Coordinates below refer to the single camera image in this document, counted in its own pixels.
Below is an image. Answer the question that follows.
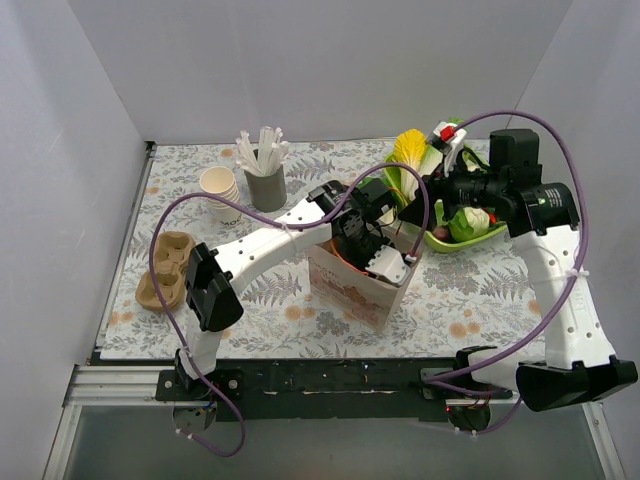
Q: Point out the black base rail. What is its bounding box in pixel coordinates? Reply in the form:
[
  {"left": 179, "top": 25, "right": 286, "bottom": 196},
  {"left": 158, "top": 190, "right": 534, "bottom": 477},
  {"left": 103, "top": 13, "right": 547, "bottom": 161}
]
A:
[{"left": 154, "top": 357, "right": 514, "bottom": 421}]

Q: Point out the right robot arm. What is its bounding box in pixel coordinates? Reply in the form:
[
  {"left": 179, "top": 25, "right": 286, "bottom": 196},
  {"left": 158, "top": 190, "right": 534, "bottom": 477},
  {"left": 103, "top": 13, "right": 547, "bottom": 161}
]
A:
[{"left": 400, "top": 123, "right": 638, "bottom": 412}]

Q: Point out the floral table mat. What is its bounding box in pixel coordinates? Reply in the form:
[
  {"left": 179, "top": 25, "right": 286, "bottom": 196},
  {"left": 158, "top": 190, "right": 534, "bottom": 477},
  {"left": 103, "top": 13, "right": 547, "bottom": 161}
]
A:
[{"left": 101, "top": 145, "right": 540, "bottom": 361}]

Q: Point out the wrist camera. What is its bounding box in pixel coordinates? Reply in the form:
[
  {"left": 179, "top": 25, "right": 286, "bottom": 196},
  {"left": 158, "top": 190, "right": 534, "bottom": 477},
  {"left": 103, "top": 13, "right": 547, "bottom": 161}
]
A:
[
  {"left": 427, "top": 122, "right": 467, "bottom": 176},
  {"left": 365, "top": 245, "right": 418, "bottom": 287}
]

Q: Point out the grey straw holder cup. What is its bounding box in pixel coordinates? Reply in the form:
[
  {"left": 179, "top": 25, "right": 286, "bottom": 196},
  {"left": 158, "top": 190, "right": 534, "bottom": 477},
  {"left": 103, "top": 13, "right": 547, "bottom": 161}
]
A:
[{"left": 244, "top": 165, "right": 287, "bottom": 213}]

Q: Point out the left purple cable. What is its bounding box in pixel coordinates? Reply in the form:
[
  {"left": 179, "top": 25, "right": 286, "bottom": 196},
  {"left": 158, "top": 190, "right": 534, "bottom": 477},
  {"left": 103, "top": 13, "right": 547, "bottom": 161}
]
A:
[{"left": 148, "top": 167, "right": 431, "bottom": 457}]

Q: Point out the brown paper bag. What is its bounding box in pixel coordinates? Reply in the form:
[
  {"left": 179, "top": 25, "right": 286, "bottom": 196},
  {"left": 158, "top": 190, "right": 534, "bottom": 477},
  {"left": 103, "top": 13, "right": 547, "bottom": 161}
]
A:
[{"left": 306, "top": 242, "right": 419, "bottom": 332}]

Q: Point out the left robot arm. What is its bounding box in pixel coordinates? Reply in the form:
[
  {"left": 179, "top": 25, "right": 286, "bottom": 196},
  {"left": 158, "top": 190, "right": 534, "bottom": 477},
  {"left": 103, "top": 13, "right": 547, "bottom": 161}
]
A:
[{"left": 176, "top": 179, "right": 409, "bottom": 400}]

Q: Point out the purple cable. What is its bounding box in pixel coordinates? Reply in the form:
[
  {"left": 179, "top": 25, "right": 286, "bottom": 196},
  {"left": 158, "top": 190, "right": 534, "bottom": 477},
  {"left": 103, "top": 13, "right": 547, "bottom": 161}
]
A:
[
  {"left": 422, "top": 109, "right": 590, "bottom": 436},
  {"left": 148, "top": 167, "right": 431, "bottom": 457}
]

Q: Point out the green napa cabbage toy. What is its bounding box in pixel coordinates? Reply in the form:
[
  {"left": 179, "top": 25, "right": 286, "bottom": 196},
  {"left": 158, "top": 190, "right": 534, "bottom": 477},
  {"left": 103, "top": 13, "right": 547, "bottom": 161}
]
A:
[{"left": 447, "top": 117, "right": 464, "bottom": 130}]

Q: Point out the stack of paper cups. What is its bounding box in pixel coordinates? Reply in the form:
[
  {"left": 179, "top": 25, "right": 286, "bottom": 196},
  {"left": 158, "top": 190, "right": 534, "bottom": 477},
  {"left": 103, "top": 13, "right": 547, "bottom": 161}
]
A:
[{"left": 199, "top": 166, "right": 242, "bottom": 227}]

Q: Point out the yellow napa cabbage toy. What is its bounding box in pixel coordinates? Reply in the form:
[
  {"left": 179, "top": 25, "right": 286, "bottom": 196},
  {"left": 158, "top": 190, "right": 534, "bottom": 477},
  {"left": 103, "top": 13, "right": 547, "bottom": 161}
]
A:
[{"left": 393, "top": 129, "right": 429, "bottom": 201}]

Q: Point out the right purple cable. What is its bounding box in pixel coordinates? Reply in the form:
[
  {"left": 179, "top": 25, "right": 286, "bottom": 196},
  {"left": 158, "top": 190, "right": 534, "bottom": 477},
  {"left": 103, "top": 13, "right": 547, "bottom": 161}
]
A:
[{"left": 422, "top": 109, "right": 590, "bottom": 436}]

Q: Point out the green vegetable tray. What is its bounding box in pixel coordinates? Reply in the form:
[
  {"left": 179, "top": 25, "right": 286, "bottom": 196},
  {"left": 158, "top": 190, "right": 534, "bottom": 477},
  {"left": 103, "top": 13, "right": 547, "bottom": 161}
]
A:
[{"left": 383, "top": 141, "right": 507, "bottom": 253}]

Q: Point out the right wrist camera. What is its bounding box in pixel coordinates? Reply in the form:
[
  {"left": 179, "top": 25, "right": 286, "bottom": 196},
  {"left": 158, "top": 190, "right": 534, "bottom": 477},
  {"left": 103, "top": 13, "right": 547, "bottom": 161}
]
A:
[{"left": 427, "top": 122, "right": 467, "bottom": 176}]

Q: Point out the cardboard cup carrier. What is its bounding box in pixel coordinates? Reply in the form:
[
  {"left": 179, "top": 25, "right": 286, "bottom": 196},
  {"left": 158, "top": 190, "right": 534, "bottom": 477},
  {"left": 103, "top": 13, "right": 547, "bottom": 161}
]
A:
[{"left": 135, "top": 231, "right": 195, "bottom": 312}]

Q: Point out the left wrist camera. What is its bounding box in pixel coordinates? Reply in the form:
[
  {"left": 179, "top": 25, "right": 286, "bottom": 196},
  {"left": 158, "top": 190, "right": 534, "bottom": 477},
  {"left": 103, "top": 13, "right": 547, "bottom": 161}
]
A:
[{"left": 365, "top": 245, "right": 418, "bottom": 287}]

